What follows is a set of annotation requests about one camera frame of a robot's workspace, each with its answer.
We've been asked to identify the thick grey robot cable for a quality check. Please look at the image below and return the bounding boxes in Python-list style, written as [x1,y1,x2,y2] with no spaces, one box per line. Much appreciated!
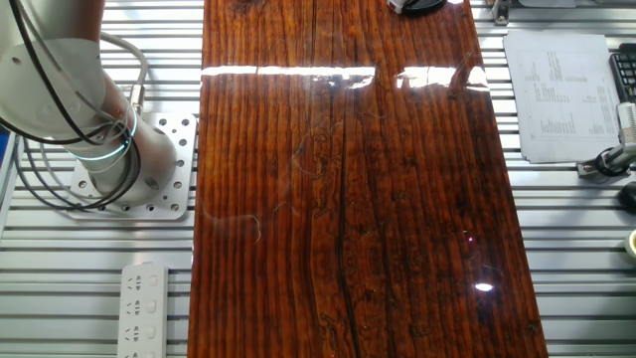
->
[98,30,150,115]

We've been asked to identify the printed paper sheets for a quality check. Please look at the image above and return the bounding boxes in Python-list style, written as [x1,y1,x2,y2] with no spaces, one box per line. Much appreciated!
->
[502,28,622,164]

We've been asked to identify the white power strip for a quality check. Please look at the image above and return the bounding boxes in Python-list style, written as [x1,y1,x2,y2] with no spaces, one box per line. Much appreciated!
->
[116,262,170,358]

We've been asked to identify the ribbed silver exterior camera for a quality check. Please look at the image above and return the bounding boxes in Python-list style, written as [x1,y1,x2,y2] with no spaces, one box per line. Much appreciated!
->
[617,101,636,146]

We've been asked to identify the brown wooden board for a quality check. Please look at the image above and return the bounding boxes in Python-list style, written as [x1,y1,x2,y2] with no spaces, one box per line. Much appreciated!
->
[187,0,551,358]

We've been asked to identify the metal bar clamp black handle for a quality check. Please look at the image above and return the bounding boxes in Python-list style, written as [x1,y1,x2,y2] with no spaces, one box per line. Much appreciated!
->
[400,0,448,15]

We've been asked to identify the black keyboard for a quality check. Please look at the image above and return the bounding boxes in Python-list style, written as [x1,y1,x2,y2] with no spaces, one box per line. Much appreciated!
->
[609,43,636,103]

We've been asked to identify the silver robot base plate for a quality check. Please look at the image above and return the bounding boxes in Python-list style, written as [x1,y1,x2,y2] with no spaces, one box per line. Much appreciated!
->
[64,111,199,221]

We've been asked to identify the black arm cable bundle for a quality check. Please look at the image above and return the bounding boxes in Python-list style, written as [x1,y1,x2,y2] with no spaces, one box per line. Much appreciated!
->
[0,0,142,213]

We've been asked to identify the grey metal clamp tool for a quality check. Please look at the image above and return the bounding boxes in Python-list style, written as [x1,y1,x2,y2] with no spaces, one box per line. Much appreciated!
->
[576,143,636,179]

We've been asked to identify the black round object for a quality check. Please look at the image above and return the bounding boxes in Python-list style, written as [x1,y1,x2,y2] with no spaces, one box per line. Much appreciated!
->
[618,181,636,214]

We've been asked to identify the small metal bracket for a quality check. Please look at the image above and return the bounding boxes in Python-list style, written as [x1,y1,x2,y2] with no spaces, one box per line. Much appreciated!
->
[491,0,513,27]

